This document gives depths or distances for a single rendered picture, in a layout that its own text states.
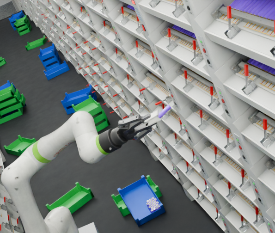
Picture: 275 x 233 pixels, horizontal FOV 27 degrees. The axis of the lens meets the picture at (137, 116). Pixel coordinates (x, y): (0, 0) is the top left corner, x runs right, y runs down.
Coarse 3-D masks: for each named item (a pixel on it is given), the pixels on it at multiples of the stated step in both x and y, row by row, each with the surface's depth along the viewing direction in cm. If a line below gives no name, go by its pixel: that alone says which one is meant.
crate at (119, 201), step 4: (148, 176) 406; (148, 180) 407; (152, 180) 405; (152, 184) 409; (152, 188) 405; (156, 188) 390; (156, 192) 391; (160, 192) 392; (112, 196) 402; (116, 196) 405; (120, 196) 406; (116, 200) 404; (120, 200) 407; (116, 204) 395; (120, 204) 403; (124, 204) 401; (120, 208) 386; (124, 208) 387; (124, 212) 388; (128, 212) 389
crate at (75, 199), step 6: (78, 186) 439; (72, 192) 439; (78, 192) 441; (84, 192) 438; (90, 192) 425; (60, 198) 434; (66, 198) 437; (72, 198) 437; (78, 198) 433; (84, 198) 422; (90, 198) 425; (48, 204) 427; (54, 204) 432; (60, 204) 434; (66, 204) 432; (72, 204) 429; (78, 204) 420; (72, 210) 418
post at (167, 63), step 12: (144, 12) 253; (156, 24) 256; (156, 48) 260; (156, 60) 270; (168, 60) 263; (168, 84) 272; (180, 96) 270; (180, 108) 273; (192, 132) 278; (192, 144) 287; (204, 168) 288; (216, 192) 293; (216, 204) 304; (228, 228) 305
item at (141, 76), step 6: (144, 72) 337; (150, 72) 336; (138, 78) 337; (144, 78) 338; (144, 84) 333; (150, 90) 322; (156, 90) 317; (156, 96) 314; (162, 96) 307; (162, 102) 312; (174, 108) 282
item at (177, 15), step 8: (136, 0) 250; (144, 0) 248; (152, 0) 233; (160, 0) 234; (168, 0) 228; (176, 0) 208; (144, 8) 246; (152, 8) 234; (160, 8) 228; (168, 8) 222; (176, 8) 209; (184, 8) 209; (160, 16) 230; (168, 16) 216; (176, 16) 209; (184, 16) 194; (176, 24) 216; (184, 24) 203
